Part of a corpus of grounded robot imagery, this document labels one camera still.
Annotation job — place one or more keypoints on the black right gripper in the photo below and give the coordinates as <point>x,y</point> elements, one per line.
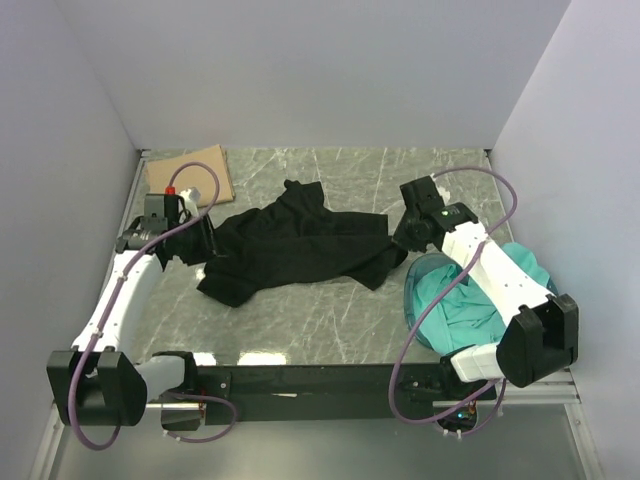
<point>401,238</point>

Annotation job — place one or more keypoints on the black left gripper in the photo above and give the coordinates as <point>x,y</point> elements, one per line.
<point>206,247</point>

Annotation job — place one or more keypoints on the black t-shirt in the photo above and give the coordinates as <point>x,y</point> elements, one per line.
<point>297,240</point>

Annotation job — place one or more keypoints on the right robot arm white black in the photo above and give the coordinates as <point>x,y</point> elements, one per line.
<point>488,310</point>

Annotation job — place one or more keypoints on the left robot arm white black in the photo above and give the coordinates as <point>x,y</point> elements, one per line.
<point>94,383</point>

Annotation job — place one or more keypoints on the blue plastic laundry basket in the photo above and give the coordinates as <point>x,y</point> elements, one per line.
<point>415,300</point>

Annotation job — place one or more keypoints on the folded tan t-shirt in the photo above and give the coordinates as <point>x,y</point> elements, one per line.
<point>160,171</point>

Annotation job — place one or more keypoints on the teal t-shirt in basket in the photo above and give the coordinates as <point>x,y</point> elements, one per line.
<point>445,310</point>

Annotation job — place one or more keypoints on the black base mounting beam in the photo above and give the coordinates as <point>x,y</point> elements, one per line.
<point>323,392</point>

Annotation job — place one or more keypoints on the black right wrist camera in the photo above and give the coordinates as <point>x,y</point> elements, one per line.
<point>421,196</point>

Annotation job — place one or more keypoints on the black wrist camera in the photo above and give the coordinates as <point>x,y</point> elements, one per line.
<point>175,206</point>
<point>421,196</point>

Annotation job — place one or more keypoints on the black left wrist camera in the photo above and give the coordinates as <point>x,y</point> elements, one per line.
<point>175,206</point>

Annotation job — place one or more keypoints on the aluminium rail frame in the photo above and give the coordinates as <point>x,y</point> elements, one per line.
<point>558,389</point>

